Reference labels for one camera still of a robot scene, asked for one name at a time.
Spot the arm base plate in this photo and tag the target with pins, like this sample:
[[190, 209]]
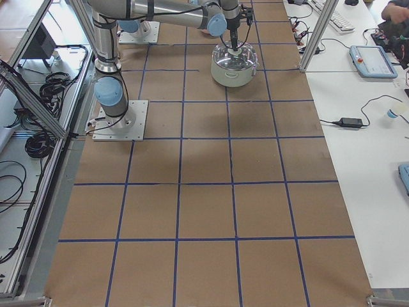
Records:
[[130, 128], [152, 38]]

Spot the white keyboard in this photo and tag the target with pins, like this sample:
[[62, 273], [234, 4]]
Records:
[[337, 21]]

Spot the black box device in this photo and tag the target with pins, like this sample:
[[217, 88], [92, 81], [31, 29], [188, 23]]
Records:
[[41, 46]]

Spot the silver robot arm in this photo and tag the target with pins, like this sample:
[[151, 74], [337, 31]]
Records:
[[135, 27], [214, 16]]

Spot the pale green electric pot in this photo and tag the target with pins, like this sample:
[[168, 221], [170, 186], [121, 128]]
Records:
[[231, 78]]

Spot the black power adapter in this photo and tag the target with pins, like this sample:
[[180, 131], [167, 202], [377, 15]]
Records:
[[355, 123]]

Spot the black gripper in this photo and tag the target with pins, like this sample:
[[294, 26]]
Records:
[[232, 23]]

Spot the blue teach pendant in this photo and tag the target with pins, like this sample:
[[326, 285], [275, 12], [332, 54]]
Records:
[[372, 62], [403, 170]]

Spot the aluminium frame post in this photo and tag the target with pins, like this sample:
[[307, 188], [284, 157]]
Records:
[[317, 34]]

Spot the paper cup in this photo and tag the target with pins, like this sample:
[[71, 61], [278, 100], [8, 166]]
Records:
[[393, 113]]

